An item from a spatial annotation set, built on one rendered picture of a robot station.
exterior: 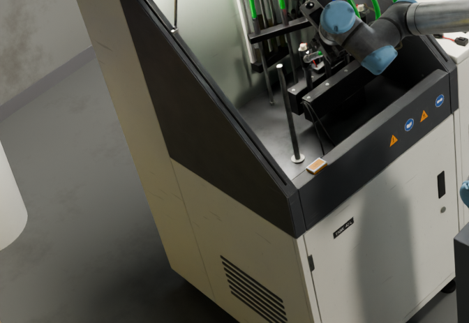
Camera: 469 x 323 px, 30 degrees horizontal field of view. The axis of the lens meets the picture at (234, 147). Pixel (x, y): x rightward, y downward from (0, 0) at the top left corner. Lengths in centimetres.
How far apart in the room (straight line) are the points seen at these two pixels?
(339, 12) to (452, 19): 25
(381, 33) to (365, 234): 80
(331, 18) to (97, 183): 226
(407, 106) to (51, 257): 183
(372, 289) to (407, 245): 19
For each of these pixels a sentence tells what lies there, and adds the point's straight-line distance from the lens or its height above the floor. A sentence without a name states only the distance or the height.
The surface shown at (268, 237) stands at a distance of 253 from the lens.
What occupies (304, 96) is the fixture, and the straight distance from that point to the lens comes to 256.
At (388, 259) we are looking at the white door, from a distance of 281.
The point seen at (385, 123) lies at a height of 94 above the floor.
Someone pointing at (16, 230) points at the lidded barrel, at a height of 3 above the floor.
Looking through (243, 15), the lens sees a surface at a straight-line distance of 270.
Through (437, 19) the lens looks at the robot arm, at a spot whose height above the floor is 142.
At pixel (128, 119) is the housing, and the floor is 85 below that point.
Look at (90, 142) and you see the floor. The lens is 431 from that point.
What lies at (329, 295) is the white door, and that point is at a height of 49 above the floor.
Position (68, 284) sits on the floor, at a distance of 365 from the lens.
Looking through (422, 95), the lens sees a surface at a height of 94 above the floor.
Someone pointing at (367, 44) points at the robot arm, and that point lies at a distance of 200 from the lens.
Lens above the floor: 250
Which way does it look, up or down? 39 degrees down
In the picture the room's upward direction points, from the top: 14 degrees counter-clockwise
